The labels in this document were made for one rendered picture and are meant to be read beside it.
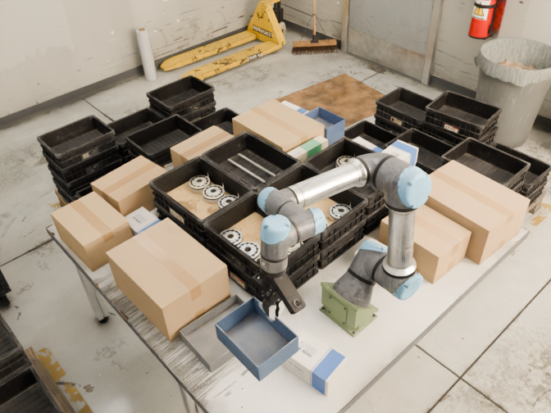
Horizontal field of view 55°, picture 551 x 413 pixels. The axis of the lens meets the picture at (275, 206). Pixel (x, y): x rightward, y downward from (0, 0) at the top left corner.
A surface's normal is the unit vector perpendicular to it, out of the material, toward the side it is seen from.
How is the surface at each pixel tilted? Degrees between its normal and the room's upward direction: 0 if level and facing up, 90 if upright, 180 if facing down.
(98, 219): 0
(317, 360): 0
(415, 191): 78
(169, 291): 0
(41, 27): 90
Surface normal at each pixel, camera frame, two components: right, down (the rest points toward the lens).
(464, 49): -0.74, 0.45
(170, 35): 0.67, 0.46
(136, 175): -0.04, -0.76
